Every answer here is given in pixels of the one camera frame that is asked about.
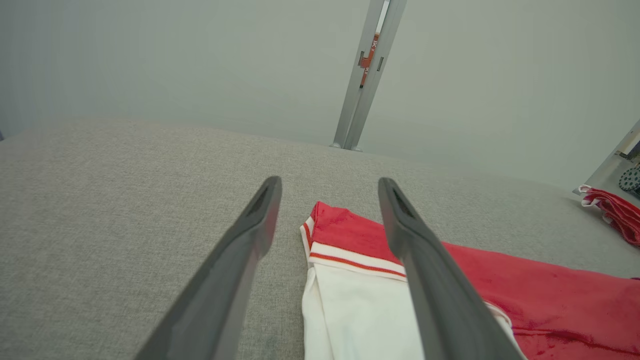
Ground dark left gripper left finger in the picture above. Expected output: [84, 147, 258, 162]
[134, 175, 283, 360]

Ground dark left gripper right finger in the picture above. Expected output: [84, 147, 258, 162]
[377, 177, 526, 360]

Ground red and white garment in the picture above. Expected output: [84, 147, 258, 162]
[300, 201, 640, 360]

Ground black dotted object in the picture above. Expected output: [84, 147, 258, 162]
[619, 164, 640, 197]

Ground red sign strip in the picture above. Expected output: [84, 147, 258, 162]
[359, 32, 381, 89]

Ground grey metal post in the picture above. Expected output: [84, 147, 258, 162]
[330, 0, 408, 152]

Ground grey metal frame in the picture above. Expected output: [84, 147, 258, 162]
[572, 119, 640, 208]

